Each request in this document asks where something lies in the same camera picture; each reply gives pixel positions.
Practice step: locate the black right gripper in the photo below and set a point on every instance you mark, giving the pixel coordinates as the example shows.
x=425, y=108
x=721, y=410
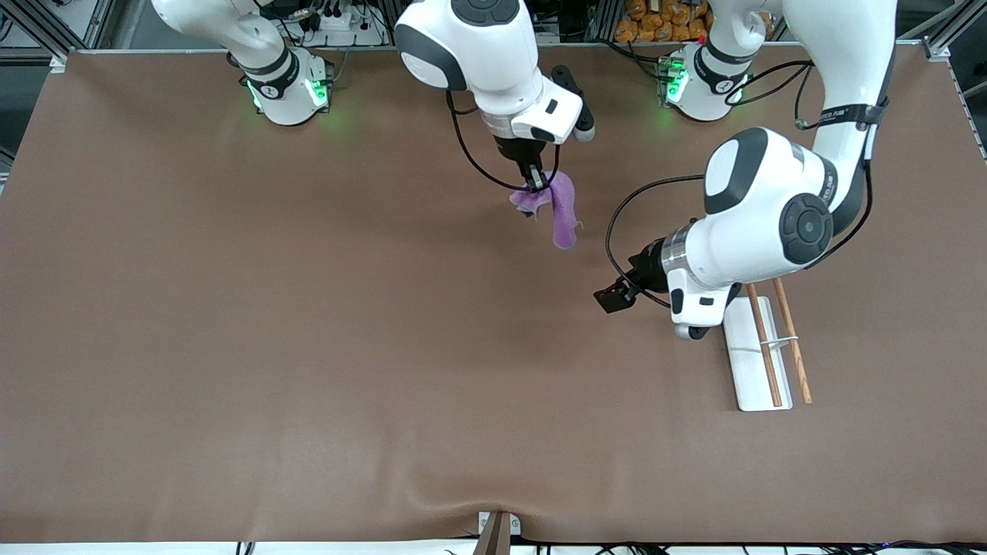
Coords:
x=523, y=154

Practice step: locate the brown table mat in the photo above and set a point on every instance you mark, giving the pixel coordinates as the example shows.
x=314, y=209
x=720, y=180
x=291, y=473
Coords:
x=308, y=347

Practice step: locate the white power strip with plugs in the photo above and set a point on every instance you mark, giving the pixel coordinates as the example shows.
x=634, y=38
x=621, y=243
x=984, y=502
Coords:
x=339, y=21

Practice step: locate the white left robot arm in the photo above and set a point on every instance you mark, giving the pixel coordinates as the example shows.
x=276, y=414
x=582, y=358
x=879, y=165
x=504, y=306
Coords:
x=763, y=216

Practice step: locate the purple towel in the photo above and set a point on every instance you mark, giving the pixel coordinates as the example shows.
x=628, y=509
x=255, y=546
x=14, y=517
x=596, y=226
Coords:
x=565, y=212

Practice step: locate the orange packets pile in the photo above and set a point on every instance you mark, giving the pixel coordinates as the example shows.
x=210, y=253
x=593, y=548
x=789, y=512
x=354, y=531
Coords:
x=655, y=23

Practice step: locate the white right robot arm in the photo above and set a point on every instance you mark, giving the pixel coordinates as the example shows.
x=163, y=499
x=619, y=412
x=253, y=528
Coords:
x=478, y=54

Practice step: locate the white rack with wooden bars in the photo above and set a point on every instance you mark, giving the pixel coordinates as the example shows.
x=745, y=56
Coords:
x=744, y=370

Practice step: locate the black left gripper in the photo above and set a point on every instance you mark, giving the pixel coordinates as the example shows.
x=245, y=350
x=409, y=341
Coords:
x=649, y=272

